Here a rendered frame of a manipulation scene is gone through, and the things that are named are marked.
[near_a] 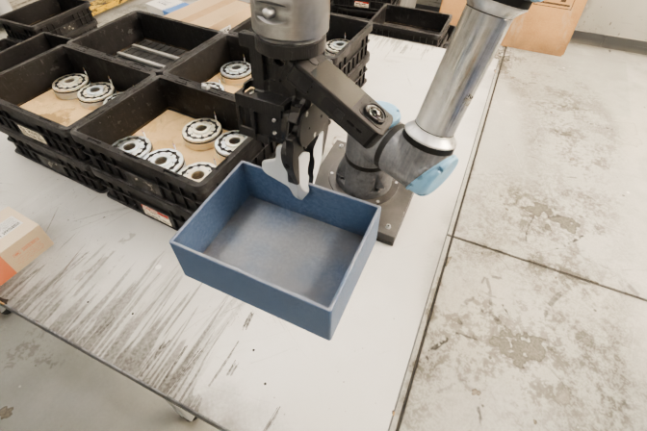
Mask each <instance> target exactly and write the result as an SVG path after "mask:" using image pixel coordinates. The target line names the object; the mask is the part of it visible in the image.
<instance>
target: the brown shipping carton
mask: <svg viewBox="0 0 647 431"><path fill-rule="evenodd" d="M164 16H165V17H169V18H173V19H177V20H181V21H184V22H188V23H192V24H195V25H199V26H203V27H207V28H211V29H215V30H219V31H222V32H223V33H224V34H227V33H228V31H229V30H230V29H232V28H234V27H235V26H237V25H238V24H240V23H242V22H243V21H245V20H246V19H248V18H250V17H251V11H250V4H248V3H244V2H241V1H237V0H199V1H196V2H194V3H192V4H190V5H188V6H186V7H184V8H181V9H179V10H177V11H174V12H172V13H168V14H166V15H164Z"/></svg>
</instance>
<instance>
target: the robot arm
mask: <svg viewBox="0 0 647 431"><path fill-rule="evenodd" d="M466 1H467V3H466V5H465V8H464V10H463V12H462V14H461V16H460V18H459V20H458V23H457V25H456V27H455V29H454V32H453V35H452V38H451V40H450V42H449V45H448V47H447V49H446V51H445V54H444V56H443V58H442V61H441V63H440V64H439V66H438V69H437V71H436V73H435V76H434V78H433V80H432V82H431V85H430V87H429V89H428V92H427V95H426V98H425V100H424V102H423V104H422V107H421V109H420V110H419V113H418V115H417V117H416V119H414V120H411V121H408V122H407V123H406V124H403V123H402V122H401V113H400V110H399V109H398V108H397V107H396V106H395V105H393V104H391V103H389V102H385V101H378V100H374V99H373V98H372V97H371V96H370V95H369V94H368V93H366V92H365V91H364V90H363V89H362V88H360V87H359V86H358V85H356V84H355V83H354V82H353V81H352V80H351V79H350V78H349V77H348V76H347V75H346V74H344V73H343V72H342V71H341V70H340V69H339V68H338V67H336V66H335V65H334V64H333V63H332V62H331V61H329V60H328V59H327V58H326V57H325V56H324V55H323V54H322V53H323V52H324V50H325V48H326V33H327V32H328V29H329V13H330V0H250V11H251V24H252V26H251V27H250V29H249V30H246V29H244V30H242V31H240V32H238V37H239V45H240V46H243V47H247V48H249V56H250V68H251V78H250V79H248V80H247V81H245V82H244V85H243V87H242V88H241V89H239V90H237V91H236V92H234V94H235V102H236V110H237V117H238V125H239V134H242V135H245V136H248V137H251V138H254V140H257V141H260V142H263V143H266V144H270V143H271V142H272V141H275V142H279V143H280V144H278V145H277V146H276V157H275V158H274V159H268V160H264V161H263V162H262V168H263V170H264V171H265V172H266V173H267V174H268V175H270V176H271V177H272V178H274V179H276V180H277V181H279V182H281V183H283V184H284V185H286V186H288V187H289V188H290V191H291V192H292V194H293V196H294V197H295V198H297V199H299V200H302V199H303V198H304V197H305V196H306V195H307V193H308V192H309V191H310V189H309V187H308V182H309V183H312V184H315V181H316V178H317V174H318V171H319V168H320V164H321V160H322V156H323V154H324V146H325V142H326V137H327V131H328V118H329V117H330V118H331V119H332V120H333V121H334V122H335V123H337V124H338V125H339V126H340V127H341V128H342V129H344V130H345V131H346V132H347V133H348V134H347V143H346V152H345V155H344V157H343V159H342V160H341V162H340V163H339V165H338V167H337V171H336V181H337V184H338V186H339V187H340V189H341V190H342V191H344V192H345V193H346V194H348V195H350V196H352V197H355V198H359V199H374V198H378V197H380V196H382V195H384V194H385V193H386V192H387V191H388V190H389V189H390V188H391V185H392V181H393V178H394V179H395V180H396V181H398V182H399V183H401V184H402V185H403V186H405V188H406V189H407V190H411V191H413V192H414V193H416V194H417V195H419V196H426V195H429V194H431V193H432V192H434V191H435V190H436V189H438V188H439V187H440V186H441V185H442V184H443V183H444V182H445V181H446V180H447V179H448V178H449V176H450V175H451V174H452V173H453V171H454V169H455V168H456V166H457V164H458V158H457V157H456V155H454V154H453V151H454V150H455V148H456V146H457V142H456V139H455V137H454V133H455V131H456V129H457V127H458V126H459V124H460V122H461V120H462V118H463V116H464V115H465V113H466V111H467V109H468V107H469V105H470V103H471V101H472V99H473V97H474V95H475V94H476V92H477V90H478V88H479V85H480V83H481V81H482V79H483V77H484V75H485V73H486V71H487V69H488V67H489V65H490V64H491V62H492V61H493V59H494V57H495V55H496V53H497V51H498V49H499V47H500V45H501V43H502V41H503V39H504V37H505V34H506V32H507V30H508V28H509V27H510V25H511V23H512V21H513V19H514V18H515V17H517V16H519V15H521V14H523V13H526V12H527V11H528V10H529V9H530V7H531V4H532V2H533V3H537V2H542V1H544V0H466ZM250 87H254V89H249V88H250ZM247 89H249V90H248V91H246V92H245V90H247ZM241 106H242V107H244V111H245V120H246V126H245V125H243V123H242V115H241Z"/></svg>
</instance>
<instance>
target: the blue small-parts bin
mask: <svg viewBox="0 0 647 431"><path fill-rule="evenodd" d="M308 187H309V189H310V191H309V192H308V193H307V195H306V196H305V197H304V198H303V199H302V200H299V199H297V198H295V197H294V196H293V194H292V192H291V191H290V188H289V187H288V186H286V185H284V184H283V183H281V182H279V181H277V180H276V179H274V178H272V177H271V176H270V175H268V174H267V173H266V172H265V171H264V170H263V168H262V167H261V166H260V165H255V164H252V163H249V162H246V161H240V162H239V163H238V164H237V165H236V167H235V168H234V169H233V170H232V171H231V172H230V173H229V174H228V175H227V177H226V178H225V179H224V180H223V181H222V182H221V183H220V184H219V186H218V187H217V188H216V189H215V190H214V191H213V192H212V193H211V195H210V196H209V197H208V198H207V199H206V200H205V201H204V202H203V203H202V205H201V206H200V207H199V208H198V209H197V210H196V211H195V212H194V214H193V215H192V216H191V217H190V218H189V219H188V220H187V221H186V222H185V224H184V225H183V226H182V227H181V228H180V229H179V230H178V231H177V232H176V234H175V235H174V236H173V237H172V238H171V239H170V240H169V244H170V246H171V248H172V250H173V252H174V254H175V256H176V258H177V260H178V262H179V264H180V266H181V267H182V269H183V272H184V274H185V275H186V276H188V277H191V278H193V279H195V280H196V281H198V282H200V283H203V284H205V285H207V286H209V287H211V288H214V289H216V290H218V291H220V292H224V293H226V294H228V295H230V296H232V297H234V298H237V299H239V300H241V301H243V302H245V303H247V304H249V305H251V306H253V307H255V308H258V309H260V310H262V311H264V312H266V313H268V314H271V315H273V316H275V317H278V318H281V319H283V320H285V321H287V322H289V323H292V324H294V325H295V326H297V327H299V328H302V329H304V330H306V331H308V332H310V333H312V334H315V335H317V336H319V337H321V338H323V339H326V340H328V341H330V340H331V339H332V337H333V335H334V333H335V330H336V328H337V326H338V324H339V322H340V319H341V317H342V315H343V313H344V311H345V309H346V307H347V305H348V303H349V299H350V297H351V295H352V293H353V291H354V288H355V286H356V284H357V282H358V280H359V278H360V275H361V273H362V271H363V269H364V267H365V264H366V263H367V261H368V259H369V257H370V254H371V252H372V250H373V248H374V246H375V242H376V236H377V230H378V224H379V218H380V211H381V207H380V206H378V205H376V204H373V203H370V202H367V201H364V200H361V199H358V198H355V197H352V196H349V195H346V194H343V193H340V192H338V191H335V190H330V189H327V188H324V187H321V186H318V185H315V184H312V183H309V182H308Z"/></svg>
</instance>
